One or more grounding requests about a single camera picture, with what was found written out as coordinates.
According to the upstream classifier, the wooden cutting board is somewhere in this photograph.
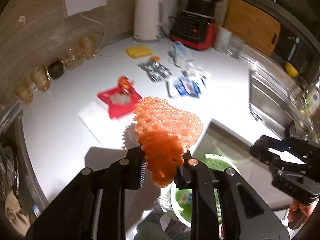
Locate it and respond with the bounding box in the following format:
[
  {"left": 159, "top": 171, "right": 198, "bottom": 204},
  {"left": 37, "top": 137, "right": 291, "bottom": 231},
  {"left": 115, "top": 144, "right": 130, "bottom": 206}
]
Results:
[{"left": 223, "top": 0, "right": 281, "bottom": 56}]

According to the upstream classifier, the dish soap bottle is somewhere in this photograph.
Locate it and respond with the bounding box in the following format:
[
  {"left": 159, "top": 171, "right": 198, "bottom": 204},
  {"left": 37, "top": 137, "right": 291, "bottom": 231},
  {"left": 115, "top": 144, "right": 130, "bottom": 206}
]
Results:
[{"left": 305, "top": 76, "right": 319, "bottom": 117}]

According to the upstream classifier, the right hand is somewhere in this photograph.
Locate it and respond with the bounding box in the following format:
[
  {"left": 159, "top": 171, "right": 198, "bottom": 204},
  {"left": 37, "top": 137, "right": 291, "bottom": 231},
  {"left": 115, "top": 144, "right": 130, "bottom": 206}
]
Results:
[{"left": 288, "top": 199, "right": 318, "bottom": 230}]

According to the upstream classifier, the dark round jar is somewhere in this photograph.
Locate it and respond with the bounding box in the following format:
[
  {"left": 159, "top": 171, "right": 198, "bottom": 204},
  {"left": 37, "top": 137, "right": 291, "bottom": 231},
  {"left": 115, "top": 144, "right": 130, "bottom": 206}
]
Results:
[{"left": 47, "top": 60, "right": 65, "bottom": 80}]

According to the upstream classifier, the white power cable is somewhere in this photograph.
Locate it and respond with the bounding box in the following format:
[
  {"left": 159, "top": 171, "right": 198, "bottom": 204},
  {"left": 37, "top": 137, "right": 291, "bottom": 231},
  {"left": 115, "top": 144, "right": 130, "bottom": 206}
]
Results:
[{"left": 80, "top": 12, "right": 112, "bottom": 58}]

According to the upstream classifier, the red snack packet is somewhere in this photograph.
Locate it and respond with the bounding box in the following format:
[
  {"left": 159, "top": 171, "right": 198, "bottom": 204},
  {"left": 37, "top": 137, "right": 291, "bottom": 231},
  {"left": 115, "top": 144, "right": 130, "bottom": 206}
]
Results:
[{"left": 97, "top": 86, "right": 142, "bottom": 119}]

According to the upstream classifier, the clear glass jar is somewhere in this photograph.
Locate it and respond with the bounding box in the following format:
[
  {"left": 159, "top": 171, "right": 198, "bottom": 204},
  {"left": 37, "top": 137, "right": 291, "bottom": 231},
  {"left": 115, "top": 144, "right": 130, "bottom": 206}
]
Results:
[{"left": 226, "top": 35, "right": 246, "bottom": 60}]

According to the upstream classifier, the green perforated trash basket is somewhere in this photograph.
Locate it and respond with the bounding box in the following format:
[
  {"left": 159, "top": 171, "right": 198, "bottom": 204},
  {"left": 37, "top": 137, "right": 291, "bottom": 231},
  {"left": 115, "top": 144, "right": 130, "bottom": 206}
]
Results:
[{"left": 157, "top": 154, "right": 240, "bottom": 229}]

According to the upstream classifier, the stainless steel sink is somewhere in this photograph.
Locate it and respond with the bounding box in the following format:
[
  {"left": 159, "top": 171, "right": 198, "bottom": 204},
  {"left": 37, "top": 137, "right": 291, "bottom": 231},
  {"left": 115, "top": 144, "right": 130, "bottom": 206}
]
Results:
[{"left": 249, "top": 70, "right": 319, "bottom": 143}]

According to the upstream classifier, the amber glass cup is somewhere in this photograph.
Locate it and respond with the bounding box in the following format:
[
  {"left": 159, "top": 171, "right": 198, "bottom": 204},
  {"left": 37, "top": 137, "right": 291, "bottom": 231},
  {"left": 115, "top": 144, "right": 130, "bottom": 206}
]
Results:
[
  {"left": 14, "top": 78, "right": 34, "bottom": 105},
  {"left": 79, "top": 36, "right": 97, "bottom": 59},
  {"left": 63, "top": 50, "right": 83, "bottom": 70},
  {"left": 30, "top": 65, "right": 51, "bottom": 92}
]

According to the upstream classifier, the white paper sheet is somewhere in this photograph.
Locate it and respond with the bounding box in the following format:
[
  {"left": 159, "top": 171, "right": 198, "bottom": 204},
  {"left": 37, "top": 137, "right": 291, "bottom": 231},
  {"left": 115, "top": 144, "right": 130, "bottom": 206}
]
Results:
[{"left": 78, "top": 102, "right": 114, "bottom": 144}]

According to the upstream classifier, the white wall socket panel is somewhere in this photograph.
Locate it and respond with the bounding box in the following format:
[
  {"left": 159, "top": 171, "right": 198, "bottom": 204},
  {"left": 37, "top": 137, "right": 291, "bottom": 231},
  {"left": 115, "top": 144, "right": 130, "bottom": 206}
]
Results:
[{"left": 62, "top": 0, "right": 107, "bottom": 18}]

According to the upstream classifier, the yellow foam fruit net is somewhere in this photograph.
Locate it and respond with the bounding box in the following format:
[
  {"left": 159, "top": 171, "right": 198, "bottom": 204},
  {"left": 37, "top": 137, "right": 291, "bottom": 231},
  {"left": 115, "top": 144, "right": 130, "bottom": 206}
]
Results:
[{"left": 126, "top": 46, "right": 153, "bottom": 59}]

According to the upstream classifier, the white electric kettle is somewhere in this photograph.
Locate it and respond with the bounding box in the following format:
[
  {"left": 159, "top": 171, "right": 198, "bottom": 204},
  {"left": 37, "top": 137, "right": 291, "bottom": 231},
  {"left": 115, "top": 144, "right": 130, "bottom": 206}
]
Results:
[{"left": 133, "top": 0, "right": 167, "bottom": 42}]

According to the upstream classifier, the orange foam fruit net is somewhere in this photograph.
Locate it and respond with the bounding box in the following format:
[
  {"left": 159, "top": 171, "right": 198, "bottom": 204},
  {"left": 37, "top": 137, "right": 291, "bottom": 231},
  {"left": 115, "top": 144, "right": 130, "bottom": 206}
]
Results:
[{"left": 133, "top": 96, "right": 203, "bottom": 187}]

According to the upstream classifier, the silver pill blister pack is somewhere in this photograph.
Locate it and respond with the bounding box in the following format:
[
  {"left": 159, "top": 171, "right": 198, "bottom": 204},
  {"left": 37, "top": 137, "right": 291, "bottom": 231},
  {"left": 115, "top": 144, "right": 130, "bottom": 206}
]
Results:
[{"left": 138, "top": 59, "right": 172, "bottom": 82}]

